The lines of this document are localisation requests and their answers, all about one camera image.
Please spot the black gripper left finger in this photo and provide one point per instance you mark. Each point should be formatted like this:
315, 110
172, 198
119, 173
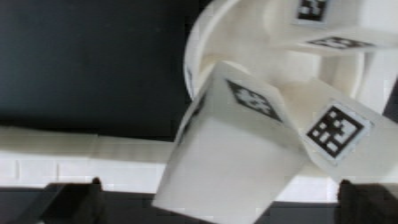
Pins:
76, 206

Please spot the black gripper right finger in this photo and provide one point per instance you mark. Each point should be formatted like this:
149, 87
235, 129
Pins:
366, 203

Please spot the white stool leg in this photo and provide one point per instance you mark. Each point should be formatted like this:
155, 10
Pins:
347, 133
339, 26
238, 152

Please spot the white round stool seat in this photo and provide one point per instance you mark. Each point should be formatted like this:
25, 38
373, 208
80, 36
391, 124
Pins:
229, 39

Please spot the white front border rail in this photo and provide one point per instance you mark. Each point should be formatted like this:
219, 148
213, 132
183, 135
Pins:
52, 157

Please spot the white border rail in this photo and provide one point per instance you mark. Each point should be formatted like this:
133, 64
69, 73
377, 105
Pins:
52, 157
378, 79

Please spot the white right border rail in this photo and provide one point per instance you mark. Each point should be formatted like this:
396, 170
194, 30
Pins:
378, 79

